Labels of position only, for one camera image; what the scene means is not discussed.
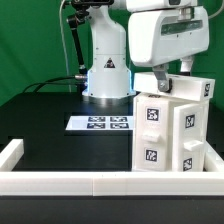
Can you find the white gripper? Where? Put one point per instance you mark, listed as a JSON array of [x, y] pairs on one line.
[[159, 37]]

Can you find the white cabinet door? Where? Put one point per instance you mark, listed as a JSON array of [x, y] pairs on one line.
[[150, 134], [188, 147]]

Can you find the white cabinet body box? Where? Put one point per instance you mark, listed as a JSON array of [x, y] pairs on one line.
[[169, 134]]

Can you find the white cabinet top block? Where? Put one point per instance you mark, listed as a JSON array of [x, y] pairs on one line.
[[183, 87]]

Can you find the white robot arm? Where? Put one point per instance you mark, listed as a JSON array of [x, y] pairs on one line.
[[127, 60]]

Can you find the white U-shaped fence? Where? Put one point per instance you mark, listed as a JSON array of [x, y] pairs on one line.
[[208, 182]]

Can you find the white marker base plate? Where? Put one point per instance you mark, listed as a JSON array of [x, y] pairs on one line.
[[108, 123]]

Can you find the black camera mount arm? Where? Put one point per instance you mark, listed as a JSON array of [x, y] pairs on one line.
[[81, 14]]

